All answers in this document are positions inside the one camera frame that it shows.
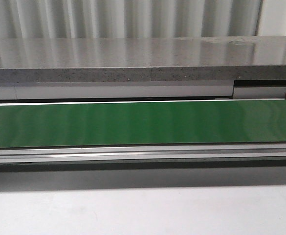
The grey cabinet front panel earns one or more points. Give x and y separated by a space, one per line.
145 90

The white curtain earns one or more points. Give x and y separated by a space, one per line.
141 18

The green conveyor belt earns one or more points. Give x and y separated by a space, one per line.
127 123

